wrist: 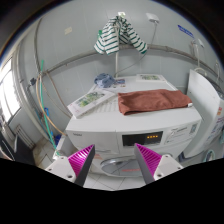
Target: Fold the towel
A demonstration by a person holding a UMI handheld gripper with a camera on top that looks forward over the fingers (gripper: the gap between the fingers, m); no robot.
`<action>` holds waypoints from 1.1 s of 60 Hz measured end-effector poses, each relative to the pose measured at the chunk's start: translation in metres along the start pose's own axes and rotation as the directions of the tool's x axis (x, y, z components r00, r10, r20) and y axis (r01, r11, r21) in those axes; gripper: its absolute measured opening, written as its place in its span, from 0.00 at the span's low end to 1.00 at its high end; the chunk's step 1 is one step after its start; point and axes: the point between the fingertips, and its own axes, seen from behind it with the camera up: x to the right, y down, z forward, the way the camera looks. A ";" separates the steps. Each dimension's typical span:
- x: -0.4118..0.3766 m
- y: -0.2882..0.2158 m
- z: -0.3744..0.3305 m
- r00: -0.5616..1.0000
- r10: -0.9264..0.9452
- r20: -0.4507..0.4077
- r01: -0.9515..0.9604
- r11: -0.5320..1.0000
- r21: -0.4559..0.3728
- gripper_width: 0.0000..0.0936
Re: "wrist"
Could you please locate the green hose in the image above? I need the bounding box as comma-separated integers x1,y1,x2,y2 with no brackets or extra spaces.
39,59,63,157

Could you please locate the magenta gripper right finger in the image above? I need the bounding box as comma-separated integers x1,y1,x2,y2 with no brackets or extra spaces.
134,144,162,184

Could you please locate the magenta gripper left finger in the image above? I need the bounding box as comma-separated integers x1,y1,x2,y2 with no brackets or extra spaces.
68,145,95,186

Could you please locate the green white striped shirt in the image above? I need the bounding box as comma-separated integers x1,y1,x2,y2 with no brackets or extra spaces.
94,16,147,55

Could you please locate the white appliance at right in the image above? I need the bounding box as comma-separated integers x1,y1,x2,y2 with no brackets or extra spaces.
184,70,224,158

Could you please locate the beige hose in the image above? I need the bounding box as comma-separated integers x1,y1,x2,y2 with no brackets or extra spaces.
35,71,68,137

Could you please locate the blue wall sign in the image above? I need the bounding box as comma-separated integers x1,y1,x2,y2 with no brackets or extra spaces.
177,25,194,39

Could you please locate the white wall socket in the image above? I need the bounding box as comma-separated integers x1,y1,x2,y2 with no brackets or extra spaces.
146,13,159,23

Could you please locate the blue crumpled cloth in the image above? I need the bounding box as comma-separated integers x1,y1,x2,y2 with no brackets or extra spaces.
94,73,125,88

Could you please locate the white washing machine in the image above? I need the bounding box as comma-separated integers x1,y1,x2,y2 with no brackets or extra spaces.
64,75,203,176

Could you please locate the small picture book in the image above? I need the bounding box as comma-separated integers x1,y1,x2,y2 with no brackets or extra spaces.
136,74,166,82

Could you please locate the brown folded towel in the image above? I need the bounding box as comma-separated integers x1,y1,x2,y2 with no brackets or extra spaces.
118,89,192,115

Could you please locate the large picture book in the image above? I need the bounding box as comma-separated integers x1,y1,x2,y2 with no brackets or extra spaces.
67,89,115,118

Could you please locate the white power cable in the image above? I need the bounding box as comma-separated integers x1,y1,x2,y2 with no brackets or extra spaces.
114,21,158,78

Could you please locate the grey wall pipe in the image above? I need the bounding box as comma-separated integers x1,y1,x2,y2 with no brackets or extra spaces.
43,43,224,81

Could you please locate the window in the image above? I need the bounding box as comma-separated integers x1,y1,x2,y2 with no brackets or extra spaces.
0,59,20,122

